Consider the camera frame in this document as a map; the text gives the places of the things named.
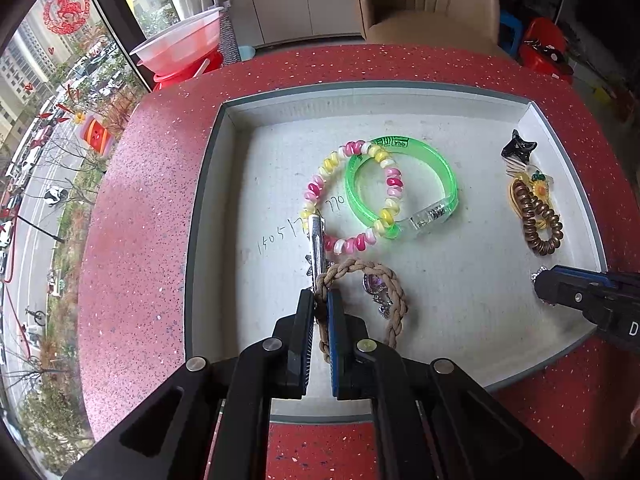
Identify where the translucent plastic basin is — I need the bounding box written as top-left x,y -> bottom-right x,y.
129,6 -> 226,68

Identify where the yellow pineapple charm cord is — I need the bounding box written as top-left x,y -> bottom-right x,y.
507,160 -> 556,226

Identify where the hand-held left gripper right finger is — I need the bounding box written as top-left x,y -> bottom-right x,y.
327,289 -> 583,480

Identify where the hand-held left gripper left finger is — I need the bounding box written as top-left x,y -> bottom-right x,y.
62,289 -> 317,480

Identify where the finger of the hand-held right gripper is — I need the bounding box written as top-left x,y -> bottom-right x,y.
533,269 -> 594,312
549,264 -> 610,283

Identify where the grey shallow cardboard tray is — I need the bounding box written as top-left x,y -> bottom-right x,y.
184,80 -> 610,423

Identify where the white low cabinet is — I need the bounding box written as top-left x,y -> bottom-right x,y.
212,0 -> 363,46

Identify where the silver pendant with purple stone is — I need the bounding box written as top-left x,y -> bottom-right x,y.
364,272 -> 393,319

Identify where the silver metal hair clip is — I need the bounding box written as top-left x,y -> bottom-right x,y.
304,214 -> 333,281

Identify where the pink plastic basin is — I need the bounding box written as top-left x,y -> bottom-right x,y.
137,45 -> 222,76

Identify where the pink yellow beaded spiral bracelet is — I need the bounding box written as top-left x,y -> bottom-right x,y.
301,139 -> 405,255

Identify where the blue plastic stool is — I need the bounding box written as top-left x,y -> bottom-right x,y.
500,10 -> 524,56

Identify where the red plastic bucket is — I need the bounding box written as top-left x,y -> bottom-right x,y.
152,52 -> 226,92

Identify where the red paper window cutout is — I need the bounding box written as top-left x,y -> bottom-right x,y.
42,0 -> 93,36

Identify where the grey speckled post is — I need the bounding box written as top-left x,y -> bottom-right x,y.
217,2 -> 242,66

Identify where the brown braided rope bracelet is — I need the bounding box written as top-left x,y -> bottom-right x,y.
314,258 -> 408,366

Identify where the beige upholstered chair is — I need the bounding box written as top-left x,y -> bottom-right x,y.
354,0 -> 501,56

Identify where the green translucent bangle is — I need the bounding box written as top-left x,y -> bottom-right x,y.
345,135 -> 460,239

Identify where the red lantern window decal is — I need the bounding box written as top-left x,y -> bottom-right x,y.
80,115 -> 113,154

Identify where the black hair clip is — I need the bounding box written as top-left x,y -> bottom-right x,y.
501,129 -> 538,163

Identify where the brown spiral hair tie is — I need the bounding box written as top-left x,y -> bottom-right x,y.
511,180 -> 563,256

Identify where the red plastic stool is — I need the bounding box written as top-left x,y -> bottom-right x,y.
517,17 -> 573,78

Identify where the black object on stool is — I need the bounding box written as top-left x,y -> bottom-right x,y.
525,40 -> 574,76

